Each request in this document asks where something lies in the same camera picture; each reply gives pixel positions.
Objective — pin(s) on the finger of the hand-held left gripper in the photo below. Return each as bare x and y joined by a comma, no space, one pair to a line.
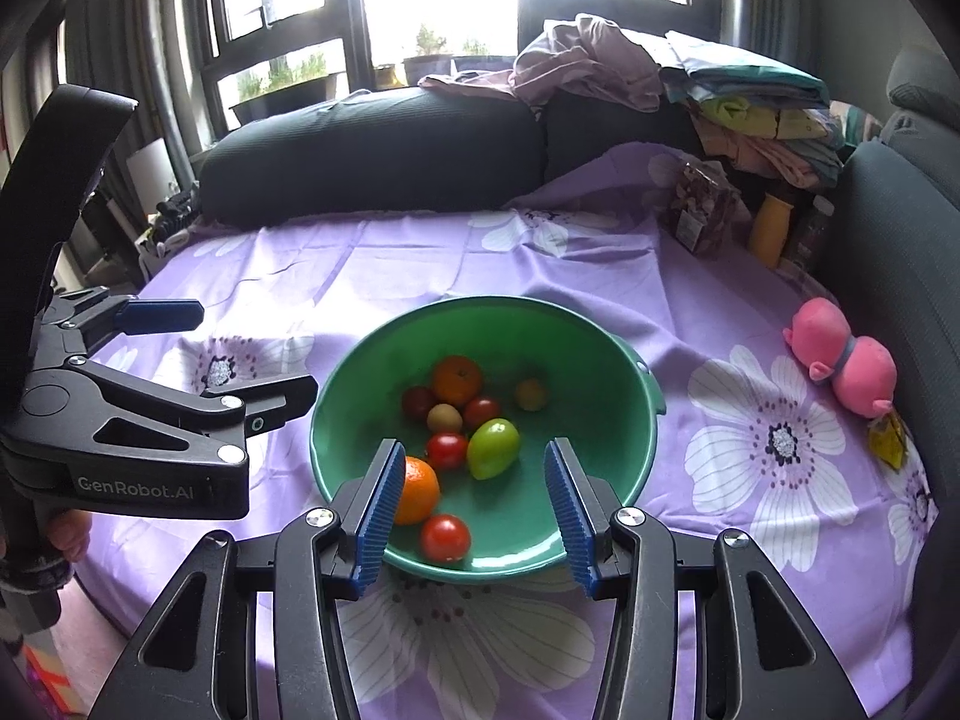
285,397
161,315

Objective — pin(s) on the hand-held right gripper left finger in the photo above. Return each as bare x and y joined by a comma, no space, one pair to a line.
379,525

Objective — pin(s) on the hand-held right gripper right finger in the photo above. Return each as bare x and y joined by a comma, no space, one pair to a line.
571,532

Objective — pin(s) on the large red tomato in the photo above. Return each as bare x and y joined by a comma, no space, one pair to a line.
445,537

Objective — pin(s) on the red cherry tomato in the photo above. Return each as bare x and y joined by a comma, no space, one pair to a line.
481,412
447,450
418,403

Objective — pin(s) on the green jujube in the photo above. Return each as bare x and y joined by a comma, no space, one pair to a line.
493,448

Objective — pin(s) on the tan longan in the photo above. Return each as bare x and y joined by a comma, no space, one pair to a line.
530,394
444,416

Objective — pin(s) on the green plastic basin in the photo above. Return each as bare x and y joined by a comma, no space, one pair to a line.
585,390

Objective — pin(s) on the person's left hand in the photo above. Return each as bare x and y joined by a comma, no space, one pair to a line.
71,532

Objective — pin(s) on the orange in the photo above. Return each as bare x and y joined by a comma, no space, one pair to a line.
420,491
457,379

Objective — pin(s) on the white cylindrical appliance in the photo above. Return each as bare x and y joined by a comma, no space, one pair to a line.
154,169

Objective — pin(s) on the grey curtain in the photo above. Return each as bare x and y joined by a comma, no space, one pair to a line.
161,75

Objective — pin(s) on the long black window planter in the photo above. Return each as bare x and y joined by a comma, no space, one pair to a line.
289,94

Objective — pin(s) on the long dark sofa cushion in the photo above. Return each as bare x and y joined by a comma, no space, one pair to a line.
375,157

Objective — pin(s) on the purple floral bedsheet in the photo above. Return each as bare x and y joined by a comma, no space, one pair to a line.
525,270

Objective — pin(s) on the pink pig plush toy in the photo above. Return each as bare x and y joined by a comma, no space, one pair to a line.
847,360

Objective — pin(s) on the yellow packet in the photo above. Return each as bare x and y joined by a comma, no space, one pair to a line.
889,439

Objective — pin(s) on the brown snack bag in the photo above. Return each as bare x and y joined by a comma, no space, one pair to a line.
697,210

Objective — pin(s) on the yellow bottle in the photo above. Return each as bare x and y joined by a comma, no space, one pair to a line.
771,232

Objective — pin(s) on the window potted plant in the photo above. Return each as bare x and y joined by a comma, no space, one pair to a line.
427,60

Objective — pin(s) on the dark jar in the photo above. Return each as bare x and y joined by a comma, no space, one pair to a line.
814,232

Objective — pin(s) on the short dark sofa cushion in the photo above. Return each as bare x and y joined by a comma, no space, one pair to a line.
600,135

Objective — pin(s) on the dark sofa side cushion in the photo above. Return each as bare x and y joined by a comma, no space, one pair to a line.
900,240

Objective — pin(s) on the stack of folded clothes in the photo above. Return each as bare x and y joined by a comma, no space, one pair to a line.
750,120

